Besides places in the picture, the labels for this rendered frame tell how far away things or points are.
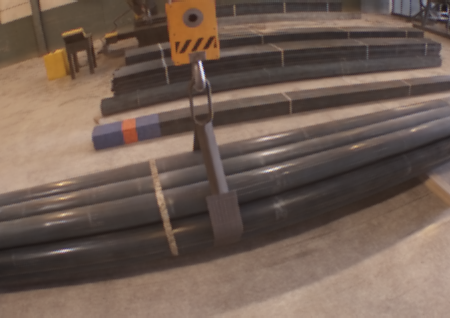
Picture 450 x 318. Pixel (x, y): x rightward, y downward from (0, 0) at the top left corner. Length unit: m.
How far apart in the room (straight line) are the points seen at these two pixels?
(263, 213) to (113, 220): 0.76
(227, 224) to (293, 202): 0.37
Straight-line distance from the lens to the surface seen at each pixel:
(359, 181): 2.04
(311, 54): 4.96
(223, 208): 1.70
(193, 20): 1.52
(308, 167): 1.85
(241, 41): 5.17
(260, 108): 3.54
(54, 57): 7.13
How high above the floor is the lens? 1.57
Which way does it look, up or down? 31 degrees down
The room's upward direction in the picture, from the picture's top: 6 degrees counter-clockwise
